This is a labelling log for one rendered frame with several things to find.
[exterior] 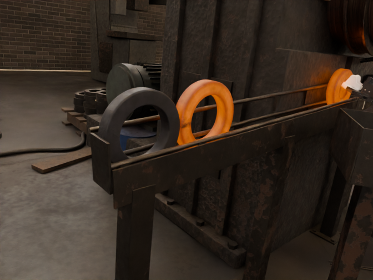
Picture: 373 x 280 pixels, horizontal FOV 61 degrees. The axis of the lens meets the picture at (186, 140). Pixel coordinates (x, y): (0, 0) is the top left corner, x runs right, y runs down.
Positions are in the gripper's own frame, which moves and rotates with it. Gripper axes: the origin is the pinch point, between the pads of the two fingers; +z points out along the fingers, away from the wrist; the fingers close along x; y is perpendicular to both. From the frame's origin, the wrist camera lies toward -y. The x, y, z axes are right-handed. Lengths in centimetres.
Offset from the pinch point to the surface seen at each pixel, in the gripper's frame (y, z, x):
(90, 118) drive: -97, 142, 29
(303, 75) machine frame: 0.7, 6.1, 19.5
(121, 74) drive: -50, 117, 25
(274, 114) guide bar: -10.3, -0.6, 39.0
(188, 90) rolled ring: -1, -1, 80
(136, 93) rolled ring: 0, -2, 95
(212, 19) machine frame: 7, 44, 35
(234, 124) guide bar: -12, -1, 59
